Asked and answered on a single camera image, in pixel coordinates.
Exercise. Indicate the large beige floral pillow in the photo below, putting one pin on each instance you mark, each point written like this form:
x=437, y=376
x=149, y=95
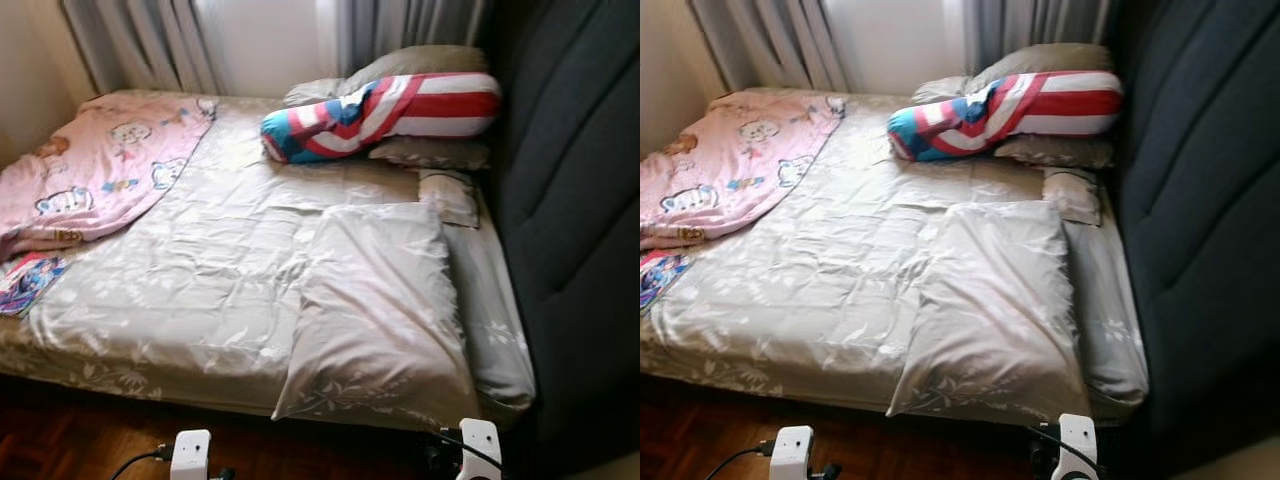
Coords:
x=990, y=315
x=375, y=320

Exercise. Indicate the anime cover comic book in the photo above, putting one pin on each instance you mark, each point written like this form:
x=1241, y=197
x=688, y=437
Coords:
x=660, y=280
x=28, y=283

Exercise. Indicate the bed with beige floral sheet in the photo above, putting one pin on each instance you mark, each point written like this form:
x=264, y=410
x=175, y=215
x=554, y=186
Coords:
x=200, y=280
x=800, y=280

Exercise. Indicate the small beige floral pillow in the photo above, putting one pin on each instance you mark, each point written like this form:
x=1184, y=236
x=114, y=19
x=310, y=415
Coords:
x=450, y=198
x=1072, y=196

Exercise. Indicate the flat beige floral pillow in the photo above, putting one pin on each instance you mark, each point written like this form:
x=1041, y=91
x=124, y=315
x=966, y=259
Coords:
x=435, y=153
x=1060, y=151

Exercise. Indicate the pink cartoon print blanket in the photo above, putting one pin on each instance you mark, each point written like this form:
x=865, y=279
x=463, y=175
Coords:
x=100, y=170
x=730, y=165

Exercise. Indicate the red white blue bolster pillow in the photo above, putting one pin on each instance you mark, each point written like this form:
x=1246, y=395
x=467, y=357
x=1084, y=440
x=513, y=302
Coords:
x=1020, y=108
x=400, y=110

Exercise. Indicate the pale grey pillow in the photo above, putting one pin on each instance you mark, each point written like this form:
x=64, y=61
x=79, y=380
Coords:
x=938, y=90
x=312, y=92

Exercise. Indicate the grey curtain panel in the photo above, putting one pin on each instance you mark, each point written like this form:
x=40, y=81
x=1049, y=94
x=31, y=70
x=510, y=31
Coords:
x=770, y=40
x=410, y=25
x=140, y=40
x=1040, y=25

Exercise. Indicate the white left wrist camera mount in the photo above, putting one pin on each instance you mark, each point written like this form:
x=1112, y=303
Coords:
x=191, y=455
x=791, y=452

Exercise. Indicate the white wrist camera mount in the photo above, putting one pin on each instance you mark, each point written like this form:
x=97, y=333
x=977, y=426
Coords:
x=1079, y=445
x=191, y=455
x=482, y=448
x=791, y=452

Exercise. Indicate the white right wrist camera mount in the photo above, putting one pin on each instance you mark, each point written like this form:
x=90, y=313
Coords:
x=482, y=448
x=1079, y=445

